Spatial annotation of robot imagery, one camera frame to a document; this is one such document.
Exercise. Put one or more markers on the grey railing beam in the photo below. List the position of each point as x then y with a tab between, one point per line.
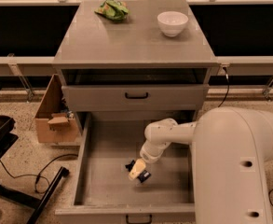
27	66

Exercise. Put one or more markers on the green chip bag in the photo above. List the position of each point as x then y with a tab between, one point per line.
113	10

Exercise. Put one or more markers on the open grey middle drawer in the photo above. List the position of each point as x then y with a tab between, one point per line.
103	193

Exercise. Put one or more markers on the grey drawer cabinet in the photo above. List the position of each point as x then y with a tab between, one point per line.
100	52

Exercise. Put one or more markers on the closed grey upper drawer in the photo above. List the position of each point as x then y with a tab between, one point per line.
135	97

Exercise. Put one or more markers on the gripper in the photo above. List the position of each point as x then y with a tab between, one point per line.
148	155

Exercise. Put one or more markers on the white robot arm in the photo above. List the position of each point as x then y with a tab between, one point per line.
229	147

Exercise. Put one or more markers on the brown cardboard box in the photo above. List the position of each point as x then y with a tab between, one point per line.
53	122

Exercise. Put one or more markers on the dark blue rxbar wrapper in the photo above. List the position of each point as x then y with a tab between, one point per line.
129	166

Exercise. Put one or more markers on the white ceramic bowl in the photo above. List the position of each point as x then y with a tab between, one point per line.
172	23

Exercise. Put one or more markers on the black chair frame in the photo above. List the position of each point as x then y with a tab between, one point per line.
28	166

